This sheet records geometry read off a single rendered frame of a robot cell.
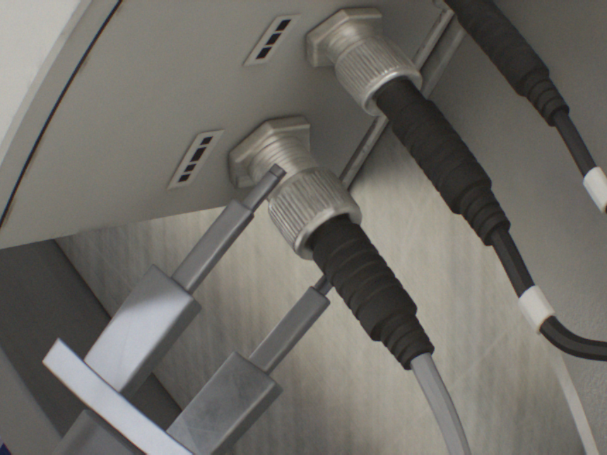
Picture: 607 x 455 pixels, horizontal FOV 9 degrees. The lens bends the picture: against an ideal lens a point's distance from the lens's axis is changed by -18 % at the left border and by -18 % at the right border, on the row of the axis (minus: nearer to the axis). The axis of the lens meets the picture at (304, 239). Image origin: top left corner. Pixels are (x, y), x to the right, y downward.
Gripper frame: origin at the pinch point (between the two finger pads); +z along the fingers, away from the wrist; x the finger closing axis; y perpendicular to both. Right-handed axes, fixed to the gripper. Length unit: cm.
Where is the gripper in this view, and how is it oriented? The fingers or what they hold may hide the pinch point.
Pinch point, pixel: (314, 214)
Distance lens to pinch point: 84.8
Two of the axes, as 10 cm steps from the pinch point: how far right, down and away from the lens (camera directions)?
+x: -3.0, -3.4, -8.9
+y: 7.1, 5.4, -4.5
